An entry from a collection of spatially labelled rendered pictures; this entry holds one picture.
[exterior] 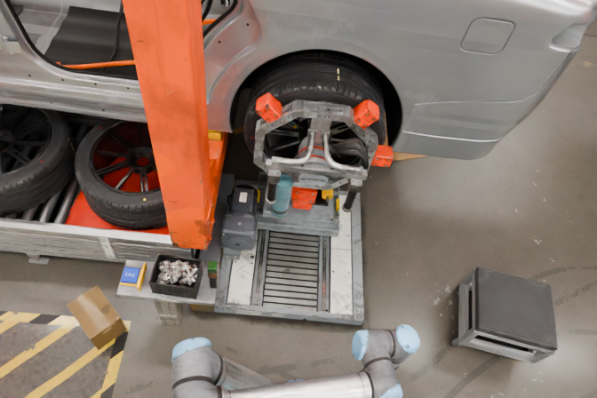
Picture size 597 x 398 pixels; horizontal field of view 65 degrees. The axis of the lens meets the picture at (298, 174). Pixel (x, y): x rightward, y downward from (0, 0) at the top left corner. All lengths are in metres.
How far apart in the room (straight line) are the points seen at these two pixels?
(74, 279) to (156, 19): 1.86
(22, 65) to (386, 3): 1.56
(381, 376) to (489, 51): 1.26
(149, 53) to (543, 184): 2.99
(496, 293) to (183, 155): 1.74
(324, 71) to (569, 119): 2.73
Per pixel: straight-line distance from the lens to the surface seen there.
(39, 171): 2.64
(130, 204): 2.40
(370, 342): 1.60
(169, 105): 1.47
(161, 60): 1.35
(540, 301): 2.76
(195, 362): 1.47
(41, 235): 2.62
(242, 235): 2.39
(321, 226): 2.74
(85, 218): 2.69
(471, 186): 3.44
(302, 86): 1.96
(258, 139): 2.07
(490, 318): 2.59
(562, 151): 4.06
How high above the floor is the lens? 2.48
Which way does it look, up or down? 53 degrees down
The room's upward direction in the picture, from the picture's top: 11 degrees clockwise
